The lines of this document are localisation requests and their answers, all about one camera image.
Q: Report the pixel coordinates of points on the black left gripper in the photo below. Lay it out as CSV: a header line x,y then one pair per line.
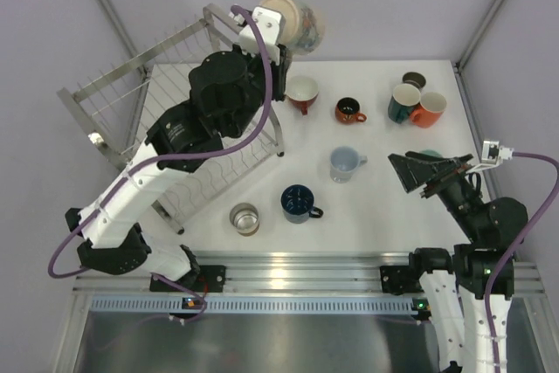
x,y
278,71

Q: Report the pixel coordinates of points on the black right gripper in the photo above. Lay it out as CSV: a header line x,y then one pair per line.
x,y
416,172

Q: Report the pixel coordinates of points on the tall beige floral mug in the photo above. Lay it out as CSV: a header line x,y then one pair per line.
x,y
304,27

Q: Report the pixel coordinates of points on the dark green mug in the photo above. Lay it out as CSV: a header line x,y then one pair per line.
x,y
403,100

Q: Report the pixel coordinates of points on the light blue mug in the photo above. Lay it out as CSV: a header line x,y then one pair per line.
x,y
344,162

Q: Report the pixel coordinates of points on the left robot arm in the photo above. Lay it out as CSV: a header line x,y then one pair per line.
x,y
231,96

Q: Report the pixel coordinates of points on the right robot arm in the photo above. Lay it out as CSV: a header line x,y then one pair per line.
x,y
469,289

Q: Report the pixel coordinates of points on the stainless steel dish rack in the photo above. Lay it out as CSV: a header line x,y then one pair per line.
x,y
116,109

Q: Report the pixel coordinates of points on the mint green cup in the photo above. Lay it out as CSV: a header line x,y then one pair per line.
x,y
432,153

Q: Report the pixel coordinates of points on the red cup white interior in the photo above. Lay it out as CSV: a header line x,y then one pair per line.
x,y
302,92

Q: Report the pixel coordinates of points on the small tumbler cork band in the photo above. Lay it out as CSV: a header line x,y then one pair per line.
x,y
418,80

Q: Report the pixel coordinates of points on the orange black round mug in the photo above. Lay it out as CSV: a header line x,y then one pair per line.
x,y
348,111

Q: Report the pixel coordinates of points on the dark blue speckled mug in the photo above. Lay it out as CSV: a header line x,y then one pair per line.
x,y
297,202

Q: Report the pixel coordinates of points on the steel tumbler cork base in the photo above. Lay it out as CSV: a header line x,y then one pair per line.
x,y
244,218

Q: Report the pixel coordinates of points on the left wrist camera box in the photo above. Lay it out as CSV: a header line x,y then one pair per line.
x,y
269,23

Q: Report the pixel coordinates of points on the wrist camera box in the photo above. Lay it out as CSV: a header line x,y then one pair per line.
x,y
492,155
269,23

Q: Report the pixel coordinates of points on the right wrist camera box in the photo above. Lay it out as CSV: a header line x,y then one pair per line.
x,y
492,155

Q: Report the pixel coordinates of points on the aluminium mounting rail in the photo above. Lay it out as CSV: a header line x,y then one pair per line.
x,y
293,273

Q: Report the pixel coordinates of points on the slotted cable duct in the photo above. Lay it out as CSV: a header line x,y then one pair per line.
x,y
257,305

